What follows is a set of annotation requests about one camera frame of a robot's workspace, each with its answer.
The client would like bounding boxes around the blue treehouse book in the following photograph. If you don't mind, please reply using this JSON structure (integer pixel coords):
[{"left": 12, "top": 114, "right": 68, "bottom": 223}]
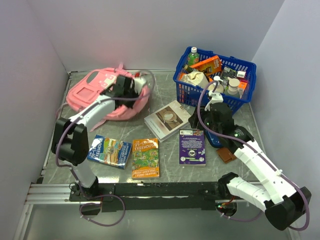
[{"left": 87, "top": 135, "right": 132, "bottom": 170}]

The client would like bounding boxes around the brown leather wallet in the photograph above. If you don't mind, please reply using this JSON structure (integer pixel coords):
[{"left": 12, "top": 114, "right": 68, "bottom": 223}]
[{"left": 216, "top": 147, "right": 237, "bottom": 164}]

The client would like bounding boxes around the purple book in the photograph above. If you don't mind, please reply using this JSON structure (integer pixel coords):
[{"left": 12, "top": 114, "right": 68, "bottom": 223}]
[{"left": 179, "top": 129, "right": 206, "bottom": 167}]

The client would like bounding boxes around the green drink bottle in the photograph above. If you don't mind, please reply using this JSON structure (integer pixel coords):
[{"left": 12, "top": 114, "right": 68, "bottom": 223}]
[{"left": 187, "top": 47, "right": 200, "bottom": 66}]

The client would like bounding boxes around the beige crumpled bag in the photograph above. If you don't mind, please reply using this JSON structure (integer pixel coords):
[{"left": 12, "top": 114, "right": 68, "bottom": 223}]
[{"left": 179, "top": 71, "right": 211, "bottom": 89}]

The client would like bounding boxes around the small orange packet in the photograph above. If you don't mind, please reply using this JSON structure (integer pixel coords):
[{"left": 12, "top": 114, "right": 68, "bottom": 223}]
[{"left": 237, "top": 81, "right": 248, "bottom": 98}]

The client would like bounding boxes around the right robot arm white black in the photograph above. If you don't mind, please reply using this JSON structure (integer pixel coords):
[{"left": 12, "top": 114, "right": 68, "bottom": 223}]
[{"left": 189, "top": 102, "right": 312, "bottom": 231}]

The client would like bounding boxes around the dark green packet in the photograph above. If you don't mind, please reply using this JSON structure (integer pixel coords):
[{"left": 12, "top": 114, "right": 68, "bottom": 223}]
[{"left": 220, "top": 66, "right": 237, "bottom": 80}]

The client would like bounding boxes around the white coffee cover book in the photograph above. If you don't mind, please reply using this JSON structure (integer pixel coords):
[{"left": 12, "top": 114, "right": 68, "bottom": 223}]
[{"left": 144, "top": 100, "right": 191, "bottom": 142}]

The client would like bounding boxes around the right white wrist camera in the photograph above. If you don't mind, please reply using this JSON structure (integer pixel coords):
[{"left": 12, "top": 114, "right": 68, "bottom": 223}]
[{"left": 204, "top": 90, "right": 224, "bottom": 111}]

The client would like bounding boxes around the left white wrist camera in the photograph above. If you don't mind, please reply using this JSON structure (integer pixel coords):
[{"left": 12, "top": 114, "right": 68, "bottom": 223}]
[{"left": 133, "top": 76, "right": 147, "bottom": 95}]

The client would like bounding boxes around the blue shark pencil case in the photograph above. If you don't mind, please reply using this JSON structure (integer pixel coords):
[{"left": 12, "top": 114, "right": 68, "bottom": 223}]
[{"left": 205, "top": 130, "right": 223, "bottom": 149}]

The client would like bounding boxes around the orange box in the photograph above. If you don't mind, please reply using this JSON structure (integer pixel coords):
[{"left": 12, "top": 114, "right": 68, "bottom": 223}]
[{"left": 191, "top": 55, "right": 222, "bottom": 76}]

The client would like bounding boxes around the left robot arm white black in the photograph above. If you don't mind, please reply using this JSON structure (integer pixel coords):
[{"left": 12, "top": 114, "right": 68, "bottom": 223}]
[{"left": 51, "top": 75, "right": 147, "bottom": 201}]

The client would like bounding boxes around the pink student backpack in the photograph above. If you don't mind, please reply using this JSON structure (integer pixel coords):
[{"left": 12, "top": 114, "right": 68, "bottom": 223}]
[{"left": 63, "top": 65, "right": 151, "bottom": 132}]

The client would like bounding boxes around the orange treehouse book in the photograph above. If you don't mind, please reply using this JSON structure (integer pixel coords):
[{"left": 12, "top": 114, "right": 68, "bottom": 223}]
[{"left": 131, "top": 138, "right": 160, "bottom": 180}]

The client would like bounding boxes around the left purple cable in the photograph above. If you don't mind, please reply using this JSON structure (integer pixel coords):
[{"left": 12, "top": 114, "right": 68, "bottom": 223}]
[{"left": 55, "top": 70, "right": 156, "bottom": 228}]

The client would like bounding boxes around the blue plastic basket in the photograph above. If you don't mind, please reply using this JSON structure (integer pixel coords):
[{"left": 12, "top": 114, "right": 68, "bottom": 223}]
[{"left": 173, "top": 46, "right": 257, "bottom": 118}]

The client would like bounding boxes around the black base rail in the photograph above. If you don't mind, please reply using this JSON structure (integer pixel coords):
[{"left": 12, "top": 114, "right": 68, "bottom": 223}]
[{"left": 69, "top": 181, "right": 232, "bottom": 213}]

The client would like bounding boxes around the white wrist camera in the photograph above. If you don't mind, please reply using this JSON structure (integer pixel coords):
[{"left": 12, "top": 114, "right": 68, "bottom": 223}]
[
  {"left": 133, "top": 76, "right": 147, "bottom": 95},
  {"left": 204, "top": 90, "right": 224, "bottom": 111}
]

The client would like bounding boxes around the grey pump bottle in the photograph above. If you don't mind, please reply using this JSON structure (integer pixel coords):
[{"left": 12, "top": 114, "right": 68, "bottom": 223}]
[{"left": 224, "top": 77, "right": 240, "bottom": 99}]

